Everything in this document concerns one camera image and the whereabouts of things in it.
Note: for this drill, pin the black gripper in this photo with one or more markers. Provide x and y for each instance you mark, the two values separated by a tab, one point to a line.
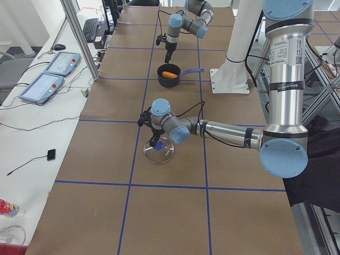
157	132
170	47

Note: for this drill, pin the glass lid blue knob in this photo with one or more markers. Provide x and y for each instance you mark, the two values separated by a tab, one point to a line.
161	152

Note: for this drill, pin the yellow plastic corn cob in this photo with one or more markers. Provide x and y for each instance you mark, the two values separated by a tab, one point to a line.
168	75

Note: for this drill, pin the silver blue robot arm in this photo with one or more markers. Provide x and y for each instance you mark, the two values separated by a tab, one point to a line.
177	21
282	144

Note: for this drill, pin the dark blue saucepan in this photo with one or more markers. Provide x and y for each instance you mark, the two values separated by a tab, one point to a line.
168	83

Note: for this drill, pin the black keyboard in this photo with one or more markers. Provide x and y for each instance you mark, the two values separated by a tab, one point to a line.
90	29

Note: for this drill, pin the small black square device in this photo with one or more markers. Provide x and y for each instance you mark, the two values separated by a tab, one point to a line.
51	154

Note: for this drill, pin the upper teach pendant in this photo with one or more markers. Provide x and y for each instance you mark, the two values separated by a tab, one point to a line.
63	63

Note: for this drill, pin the teach pendant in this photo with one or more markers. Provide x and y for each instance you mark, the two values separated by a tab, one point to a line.
63	63
42	88

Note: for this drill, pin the black computer mouse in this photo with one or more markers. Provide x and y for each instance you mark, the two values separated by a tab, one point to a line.
58	47

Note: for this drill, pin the lower teach pendant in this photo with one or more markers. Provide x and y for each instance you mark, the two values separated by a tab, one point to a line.
42	88

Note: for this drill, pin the red yellow drink bottle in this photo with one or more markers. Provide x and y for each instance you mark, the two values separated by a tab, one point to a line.
11	210

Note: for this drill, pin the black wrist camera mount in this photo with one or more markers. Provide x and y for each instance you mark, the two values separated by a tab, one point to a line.
145	118
160	39

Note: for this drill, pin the white column pedestal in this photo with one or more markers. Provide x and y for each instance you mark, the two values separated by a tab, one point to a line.
231	77

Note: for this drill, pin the aluminium frame post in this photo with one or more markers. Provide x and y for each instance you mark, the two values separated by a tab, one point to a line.
71	16

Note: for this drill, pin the aluminium frame rack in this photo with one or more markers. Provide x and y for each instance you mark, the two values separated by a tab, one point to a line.
318	226

